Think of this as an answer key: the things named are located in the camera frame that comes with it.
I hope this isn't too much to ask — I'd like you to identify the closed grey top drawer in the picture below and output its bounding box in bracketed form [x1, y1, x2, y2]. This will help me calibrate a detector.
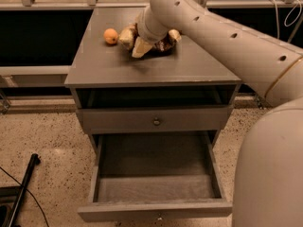
[77, 106, 233, 134]

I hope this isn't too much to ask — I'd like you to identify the black floor cable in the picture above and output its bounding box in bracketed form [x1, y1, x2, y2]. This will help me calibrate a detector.
[0, 166, 50, 227]

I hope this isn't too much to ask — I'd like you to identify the black stand leg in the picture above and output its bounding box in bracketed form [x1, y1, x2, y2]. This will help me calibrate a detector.
[0, 153, 40, 227]

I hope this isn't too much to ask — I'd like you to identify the open grey middle drawer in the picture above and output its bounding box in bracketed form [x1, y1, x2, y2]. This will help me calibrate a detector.
[78, 131, 232, 222]

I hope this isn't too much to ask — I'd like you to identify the orange fruit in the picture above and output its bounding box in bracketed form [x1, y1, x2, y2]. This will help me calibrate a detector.
[103, 28, 118, 44]

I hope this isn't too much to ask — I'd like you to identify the grey wooden drawer cabinet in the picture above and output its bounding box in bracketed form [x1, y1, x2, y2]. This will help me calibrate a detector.
[65, 8, 241, 222]

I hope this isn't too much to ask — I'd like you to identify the brown chip bag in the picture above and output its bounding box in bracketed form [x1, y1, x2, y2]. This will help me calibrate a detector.
[118, 23, 177, 53]

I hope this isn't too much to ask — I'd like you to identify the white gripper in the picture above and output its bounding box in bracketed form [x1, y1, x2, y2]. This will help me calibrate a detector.
[132, 6, 182, 59]

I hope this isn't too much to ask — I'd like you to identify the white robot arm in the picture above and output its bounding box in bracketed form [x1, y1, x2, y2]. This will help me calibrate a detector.
[137, 0, 303, 227]

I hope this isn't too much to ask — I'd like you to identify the metal window railing frame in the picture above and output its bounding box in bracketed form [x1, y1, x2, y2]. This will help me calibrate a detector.
[0, 0, 303, 115]

